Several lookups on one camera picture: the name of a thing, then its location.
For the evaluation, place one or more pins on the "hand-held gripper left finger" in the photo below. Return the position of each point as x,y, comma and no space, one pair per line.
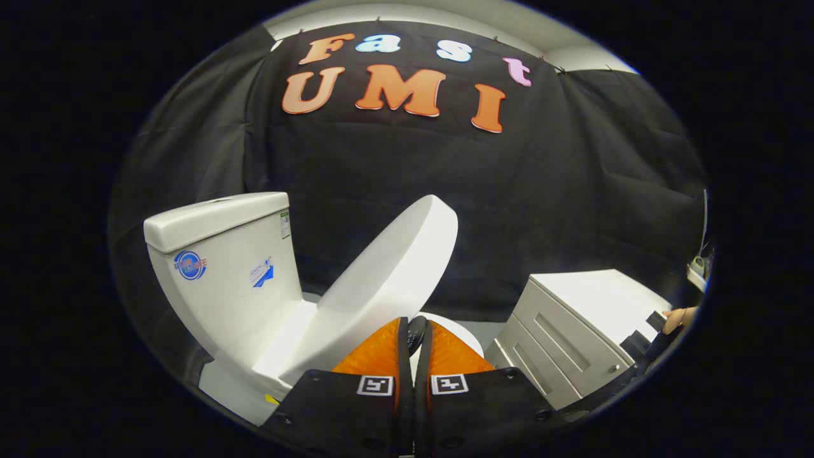
343,407

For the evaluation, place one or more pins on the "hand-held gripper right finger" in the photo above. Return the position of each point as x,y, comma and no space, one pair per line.
483,407

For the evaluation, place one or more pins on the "black round lid tag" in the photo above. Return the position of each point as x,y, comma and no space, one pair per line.
416,334

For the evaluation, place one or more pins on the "white drawer cabinet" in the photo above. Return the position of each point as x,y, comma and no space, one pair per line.
598,299

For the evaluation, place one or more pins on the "black backdrop cloth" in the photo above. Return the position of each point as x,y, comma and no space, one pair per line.
509,191

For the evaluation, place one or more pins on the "white toilet with tank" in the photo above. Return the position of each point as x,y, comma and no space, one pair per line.
222,292

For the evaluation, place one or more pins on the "white toilet lid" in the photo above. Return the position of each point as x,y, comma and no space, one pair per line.
388,273

